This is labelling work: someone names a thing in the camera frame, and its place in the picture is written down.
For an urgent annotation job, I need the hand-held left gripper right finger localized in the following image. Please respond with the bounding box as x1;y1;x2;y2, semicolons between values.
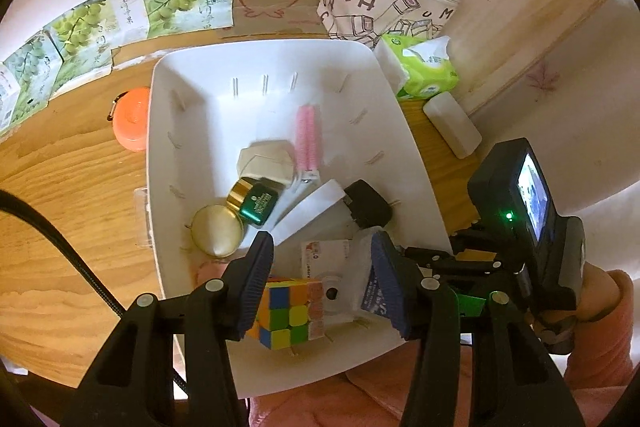
369;230;586;427

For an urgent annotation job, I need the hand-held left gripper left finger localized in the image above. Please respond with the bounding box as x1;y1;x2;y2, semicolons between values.
60;231;276;427

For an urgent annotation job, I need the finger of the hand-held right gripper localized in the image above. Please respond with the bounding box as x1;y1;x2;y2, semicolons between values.
447;221;508;253
402;245;505;280

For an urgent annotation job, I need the clear box with blue label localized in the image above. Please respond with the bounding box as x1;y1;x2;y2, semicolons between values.
347;229;401;319

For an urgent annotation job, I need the colourful puzzle cube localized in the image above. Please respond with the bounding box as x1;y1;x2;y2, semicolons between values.
245;276;327;352

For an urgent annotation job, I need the gold oval tin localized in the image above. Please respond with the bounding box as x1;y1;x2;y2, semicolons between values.
190;204;247;258

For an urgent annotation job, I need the white toy camera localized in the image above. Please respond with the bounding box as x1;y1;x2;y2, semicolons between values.
300;238;371;325

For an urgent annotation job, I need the green jar with gold lid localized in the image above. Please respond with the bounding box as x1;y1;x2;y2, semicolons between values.
226;177;281;229

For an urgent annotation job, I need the black plug adapter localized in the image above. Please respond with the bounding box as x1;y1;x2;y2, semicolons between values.
342;179;393;230

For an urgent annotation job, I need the pink hair roller clip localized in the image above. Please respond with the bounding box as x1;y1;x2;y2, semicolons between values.
294;103;322;184

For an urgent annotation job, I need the white plastic basket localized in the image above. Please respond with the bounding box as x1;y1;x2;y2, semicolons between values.
145;38;456;399

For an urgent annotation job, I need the person's right forearm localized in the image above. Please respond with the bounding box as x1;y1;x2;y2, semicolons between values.
562;269;640;393

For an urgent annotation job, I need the person's right hand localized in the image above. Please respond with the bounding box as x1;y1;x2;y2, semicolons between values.
575;261;626;324

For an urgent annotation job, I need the white oblong case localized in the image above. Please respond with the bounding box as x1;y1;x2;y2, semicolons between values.
422;92;483;159

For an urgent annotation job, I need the person's pink clothing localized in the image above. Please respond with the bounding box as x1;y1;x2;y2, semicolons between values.
248;337;476;427

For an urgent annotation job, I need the clear plastic sachet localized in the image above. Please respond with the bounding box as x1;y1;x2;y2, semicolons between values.
133;187;155;249

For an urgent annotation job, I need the green tissue pack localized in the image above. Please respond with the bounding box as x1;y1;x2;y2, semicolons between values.
374;34;459;102

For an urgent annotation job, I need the orange pouch with carabiner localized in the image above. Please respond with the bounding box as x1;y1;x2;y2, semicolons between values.
107;87;152;152

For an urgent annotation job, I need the black cable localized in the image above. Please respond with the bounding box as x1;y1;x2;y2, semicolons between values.
0;189;126;320

